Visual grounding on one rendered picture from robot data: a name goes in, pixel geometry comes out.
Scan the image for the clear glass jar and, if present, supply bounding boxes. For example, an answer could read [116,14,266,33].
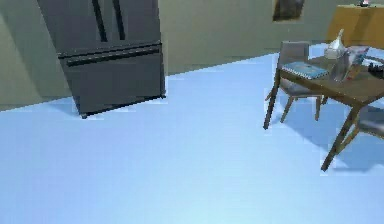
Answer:
[330,50,352,83]

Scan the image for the blue book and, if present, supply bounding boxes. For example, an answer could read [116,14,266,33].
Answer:
[281,61,330,80]

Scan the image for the brown wooden table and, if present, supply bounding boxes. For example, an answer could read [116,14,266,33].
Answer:
[262,55,384,173]

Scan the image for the black fridge handle bar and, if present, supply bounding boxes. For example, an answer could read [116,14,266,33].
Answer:
[112,0,127,41]
[91,0,109,43]

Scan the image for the grey chair wooden legs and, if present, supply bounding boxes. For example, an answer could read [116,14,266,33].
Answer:
[265,40,328,124]
[336,105,384,156]

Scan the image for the black fridge drawer handle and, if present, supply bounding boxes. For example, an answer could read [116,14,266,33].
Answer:
[66,46,161,67]

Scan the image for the orange wooden cupboard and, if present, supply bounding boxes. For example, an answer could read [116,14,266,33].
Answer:
[325,3,384,50]

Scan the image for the black small object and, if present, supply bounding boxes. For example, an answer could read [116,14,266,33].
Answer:
[367,62,384,80]

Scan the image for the framed wall picture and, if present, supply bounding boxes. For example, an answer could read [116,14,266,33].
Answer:
[272,0,306,23]

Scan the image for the dark grey fridge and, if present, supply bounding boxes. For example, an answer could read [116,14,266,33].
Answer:
[36,0,167,120]

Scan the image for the white vase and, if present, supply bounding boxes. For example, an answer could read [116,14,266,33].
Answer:
[324,28,346,61]

